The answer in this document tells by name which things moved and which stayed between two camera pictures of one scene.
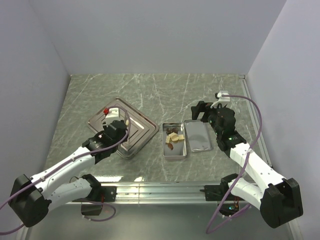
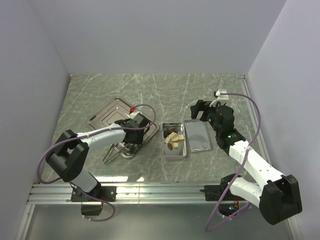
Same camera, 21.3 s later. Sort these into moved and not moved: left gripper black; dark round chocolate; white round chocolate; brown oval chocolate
Moved: left gripper black
Not moved: dark round chocolate; brown oval chocolate; white round chocolate
